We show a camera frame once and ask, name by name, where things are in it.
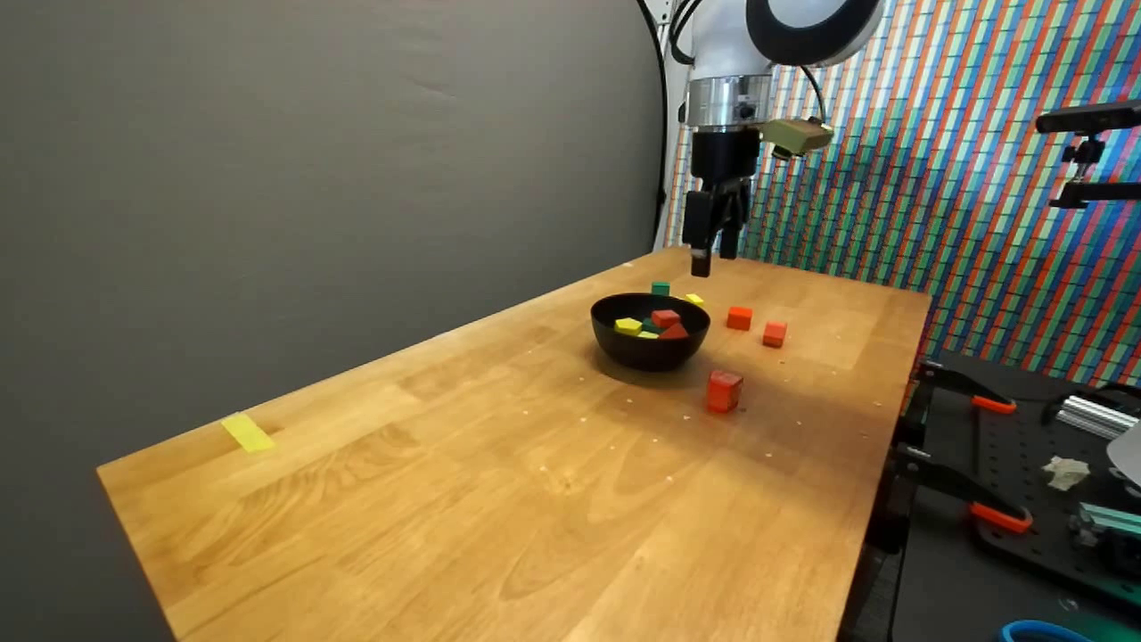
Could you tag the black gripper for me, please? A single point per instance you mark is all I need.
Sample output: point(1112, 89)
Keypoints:
point(721, 163)

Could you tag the green wooden cube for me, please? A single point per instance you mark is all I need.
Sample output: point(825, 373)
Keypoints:
point(661, 286)

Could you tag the lime yellow wooden block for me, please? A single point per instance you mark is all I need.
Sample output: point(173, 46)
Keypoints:
point(646, 335)

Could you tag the yellow wooden cube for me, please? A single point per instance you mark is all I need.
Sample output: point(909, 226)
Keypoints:
point(630, 326)
point(694, 297)

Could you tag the black round bowl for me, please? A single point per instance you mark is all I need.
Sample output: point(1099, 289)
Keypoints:
point(646, 353)

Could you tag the red wooden cube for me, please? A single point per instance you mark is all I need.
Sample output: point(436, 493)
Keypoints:
point(721, 389)

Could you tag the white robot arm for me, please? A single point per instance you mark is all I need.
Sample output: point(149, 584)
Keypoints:
point(759, 38)

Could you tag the orange wooden cube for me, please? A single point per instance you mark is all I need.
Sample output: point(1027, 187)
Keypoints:
point(740, 320)
point(773, 334)

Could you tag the multicolour patterned backdrop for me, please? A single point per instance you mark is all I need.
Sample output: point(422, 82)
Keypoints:
point(948, 237)

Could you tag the black perforated side table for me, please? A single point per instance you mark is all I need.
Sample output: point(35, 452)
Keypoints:
point(1022, 433)

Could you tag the small white plastic part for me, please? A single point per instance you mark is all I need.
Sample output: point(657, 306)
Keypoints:
point(1068, 473)

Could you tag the grey fabric backdrop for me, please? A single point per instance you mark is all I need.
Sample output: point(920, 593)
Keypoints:
point(297, 178)

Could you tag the white curved object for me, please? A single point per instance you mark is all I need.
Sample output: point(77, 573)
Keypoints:
point(1129, 457)

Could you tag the teal plastic part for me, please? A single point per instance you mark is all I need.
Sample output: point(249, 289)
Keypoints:
point(1109, 521)

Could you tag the yellow tape strip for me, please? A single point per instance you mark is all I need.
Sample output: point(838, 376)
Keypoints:
point(247, 433)

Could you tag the tan wrist camera bar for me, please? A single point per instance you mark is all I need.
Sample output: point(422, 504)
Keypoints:
point(795, 137)

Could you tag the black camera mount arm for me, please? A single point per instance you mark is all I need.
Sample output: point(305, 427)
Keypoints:
point(1088, 118)

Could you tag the silver metal bracket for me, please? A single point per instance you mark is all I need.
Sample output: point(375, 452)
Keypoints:
point(1092, 416)

